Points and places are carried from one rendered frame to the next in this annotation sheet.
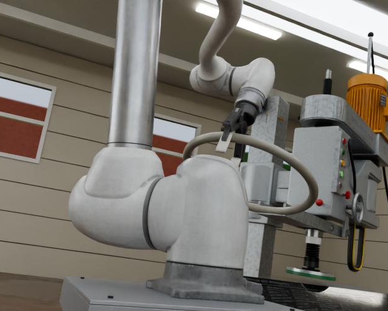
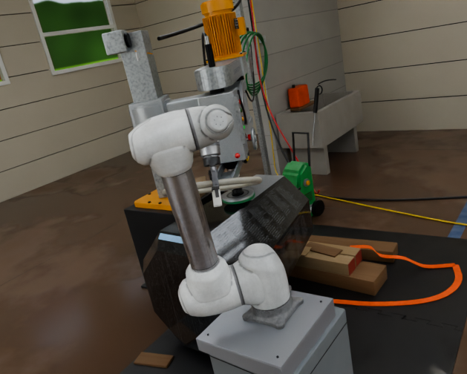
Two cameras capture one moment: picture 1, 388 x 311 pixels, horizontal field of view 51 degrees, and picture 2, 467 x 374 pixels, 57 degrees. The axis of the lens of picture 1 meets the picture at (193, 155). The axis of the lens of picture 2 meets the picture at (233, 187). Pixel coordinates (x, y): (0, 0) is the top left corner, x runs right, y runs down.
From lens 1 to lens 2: 1.17 m
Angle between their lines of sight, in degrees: 41
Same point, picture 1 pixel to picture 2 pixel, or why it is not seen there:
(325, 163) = not seen: hidden behind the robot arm
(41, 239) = not seen: outside the picture
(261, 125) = (134, 64)
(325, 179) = (234, 135)
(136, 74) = (202, 229)
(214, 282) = (287, 309)
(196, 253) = (276, 303)
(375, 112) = (232, 35)
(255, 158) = (139, 97)
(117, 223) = (226, 307)
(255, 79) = not seen: hidden behind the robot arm
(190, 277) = (277, 314)
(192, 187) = (263, 276)
